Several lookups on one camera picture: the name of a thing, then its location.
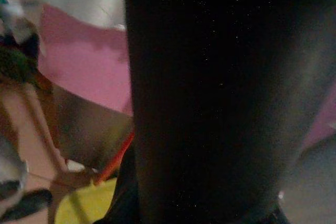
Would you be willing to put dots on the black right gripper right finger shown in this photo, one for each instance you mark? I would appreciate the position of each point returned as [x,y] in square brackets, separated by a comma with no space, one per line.
[281,216]

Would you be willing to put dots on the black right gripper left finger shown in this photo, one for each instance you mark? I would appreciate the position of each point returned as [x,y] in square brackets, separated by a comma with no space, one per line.
[127,197]

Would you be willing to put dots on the pink floor mat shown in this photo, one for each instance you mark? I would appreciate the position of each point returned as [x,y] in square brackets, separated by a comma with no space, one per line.
[84,64]

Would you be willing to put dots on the dark green bushy object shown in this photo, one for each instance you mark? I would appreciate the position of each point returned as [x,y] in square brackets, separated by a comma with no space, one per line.
[15,64]

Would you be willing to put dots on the red stick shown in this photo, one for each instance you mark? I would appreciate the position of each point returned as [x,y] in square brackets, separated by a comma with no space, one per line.
[115,155]

